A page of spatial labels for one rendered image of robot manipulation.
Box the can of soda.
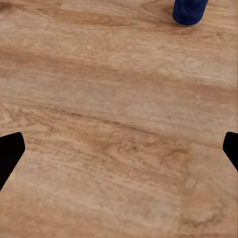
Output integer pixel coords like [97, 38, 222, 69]
[172, 0, 208, 26]

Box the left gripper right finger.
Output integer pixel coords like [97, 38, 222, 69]
[223, 131, 238, 171]

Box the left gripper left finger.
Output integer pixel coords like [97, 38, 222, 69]
[0, 132, 25, 190]

